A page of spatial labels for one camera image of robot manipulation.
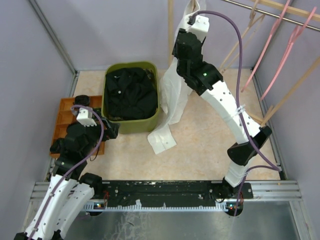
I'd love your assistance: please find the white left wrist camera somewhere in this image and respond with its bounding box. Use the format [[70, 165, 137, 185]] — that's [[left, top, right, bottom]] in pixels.
[[76, 107, 97, 127]]

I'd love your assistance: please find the pink hanger with plaid shirt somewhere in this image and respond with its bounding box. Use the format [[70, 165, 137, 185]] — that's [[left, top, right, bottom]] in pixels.
[[241, 0, 291, 93]]

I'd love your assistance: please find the cream white garment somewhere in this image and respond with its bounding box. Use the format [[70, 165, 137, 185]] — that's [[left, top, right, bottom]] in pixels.
[[146, 0, 208, 155]]

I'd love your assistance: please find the metal hanging rod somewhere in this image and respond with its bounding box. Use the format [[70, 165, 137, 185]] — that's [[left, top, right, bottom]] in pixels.
[[219, 0, 320, 31]]

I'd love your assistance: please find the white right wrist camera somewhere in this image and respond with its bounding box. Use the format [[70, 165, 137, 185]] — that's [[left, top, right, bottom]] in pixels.
[[186, 15, 210, 43]]

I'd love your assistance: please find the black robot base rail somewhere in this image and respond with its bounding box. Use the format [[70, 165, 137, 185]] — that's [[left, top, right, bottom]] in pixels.
[[93, 180, 253, 208]]

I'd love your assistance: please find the black rolled belt front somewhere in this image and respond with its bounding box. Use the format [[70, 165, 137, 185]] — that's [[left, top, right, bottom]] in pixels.
[[49, 137, 65, 154]]

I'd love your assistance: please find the black garment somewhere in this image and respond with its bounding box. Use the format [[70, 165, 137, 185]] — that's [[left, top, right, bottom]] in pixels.
[[104, 67, 158, 121]]

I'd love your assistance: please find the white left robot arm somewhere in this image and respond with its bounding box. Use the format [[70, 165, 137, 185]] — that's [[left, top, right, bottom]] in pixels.
[[14, 118, 120, 240]]

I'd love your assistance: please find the beige wooden hanger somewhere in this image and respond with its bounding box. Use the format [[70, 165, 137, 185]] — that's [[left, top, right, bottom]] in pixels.
[[191, 0, 199, 12], [218, 0, 266, 75]]

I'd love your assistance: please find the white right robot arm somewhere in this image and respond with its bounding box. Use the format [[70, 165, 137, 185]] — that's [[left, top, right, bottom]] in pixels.
[[172, 28, 272, 199]]

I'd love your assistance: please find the pink plastic hanger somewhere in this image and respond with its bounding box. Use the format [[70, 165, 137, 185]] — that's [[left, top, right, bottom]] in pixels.
[[259, 6, 317, 101]]

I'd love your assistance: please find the wooden rack frame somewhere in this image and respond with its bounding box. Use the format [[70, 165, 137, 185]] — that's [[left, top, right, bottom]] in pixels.
[[167, 0, 320, 126]]

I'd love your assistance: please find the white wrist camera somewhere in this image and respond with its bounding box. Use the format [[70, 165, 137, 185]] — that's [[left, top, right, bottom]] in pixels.
[[76, 107, 97, 127], [186, 15, 210, 43]]

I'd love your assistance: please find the green plastic basket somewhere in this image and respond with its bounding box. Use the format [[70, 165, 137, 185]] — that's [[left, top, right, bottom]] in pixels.
[[101, 61, 160, 134]]

